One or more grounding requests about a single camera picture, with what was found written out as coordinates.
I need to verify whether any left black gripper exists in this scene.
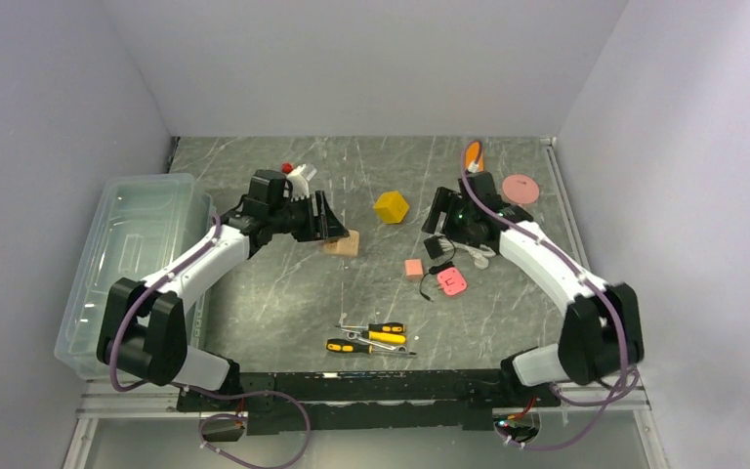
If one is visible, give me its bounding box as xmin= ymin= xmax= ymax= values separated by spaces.
xmin=270 ymin=190 xmax=349 ymax=242

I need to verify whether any pink cube socket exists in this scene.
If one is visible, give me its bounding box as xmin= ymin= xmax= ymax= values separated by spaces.
xmin=436 ymin=267 xmax=468 ymax=297

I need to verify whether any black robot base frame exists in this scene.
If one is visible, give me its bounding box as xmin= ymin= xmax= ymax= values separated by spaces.
xmin=177 ymin=363 xmax=560 ymax=436

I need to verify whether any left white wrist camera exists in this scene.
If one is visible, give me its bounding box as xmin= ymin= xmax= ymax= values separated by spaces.
xmin=284 ymin=163 xmax=317 ymax=202

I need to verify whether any round pink power socket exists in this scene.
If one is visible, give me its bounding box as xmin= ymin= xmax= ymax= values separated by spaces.
xmin=501 ymin=174 xmax=540 ymax=205

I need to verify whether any clear plastic storage bin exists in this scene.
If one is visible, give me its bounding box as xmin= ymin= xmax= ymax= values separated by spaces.
xmin=54 ymin=173 xmax=213 ymax=380

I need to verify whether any large black yellow screwdriver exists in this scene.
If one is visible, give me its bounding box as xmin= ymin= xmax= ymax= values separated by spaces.
xmin=325 ymin=339 xmax=416 ymax=357

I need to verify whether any small yellow black screwdriver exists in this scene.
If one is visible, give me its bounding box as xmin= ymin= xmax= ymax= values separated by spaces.
xmin=338 ymin=322 xmax=406 ymax=334

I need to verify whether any black adapter with cable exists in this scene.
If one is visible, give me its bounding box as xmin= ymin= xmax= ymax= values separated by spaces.
xmin=418 ymin=234 xmax=457 ymax=302

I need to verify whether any orange power strip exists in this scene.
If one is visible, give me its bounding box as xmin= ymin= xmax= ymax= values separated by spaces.
xmin=464 ymin=140 xmax=484 ymax=166

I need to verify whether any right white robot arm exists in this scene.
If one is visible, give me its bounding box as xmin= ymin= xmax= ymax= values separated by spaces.
xmin=422 ymin=171 xmax=645 ymax=405

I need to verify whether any white power cable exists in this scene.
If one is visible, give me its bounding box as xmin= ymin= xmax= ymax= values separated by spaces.
xmin=455 ymin=242 xmax=498 ymax=270

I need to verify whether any yellow cube socket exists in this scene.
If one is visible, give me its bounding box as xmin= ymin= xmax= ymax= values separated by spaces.
xmin=373 ymin=191 xmax=409 ymax=225

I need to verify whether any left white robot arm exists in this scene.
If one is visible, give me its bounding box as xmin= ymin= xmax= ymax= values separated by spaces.
xmin=97 ymin=164 xmax=350 ymax=410

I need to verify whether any beige wooden cube socket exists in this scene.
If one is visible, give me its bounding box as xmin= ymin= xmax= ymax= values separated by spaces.
xmin=322 ymin=230 xmax=360 ymax=257

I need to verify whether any middle yellow screwdriver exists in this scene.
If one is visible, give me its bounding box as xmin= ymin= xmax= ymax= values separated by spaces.
xmin=346 ymin=330 xmax=406 ymax=345

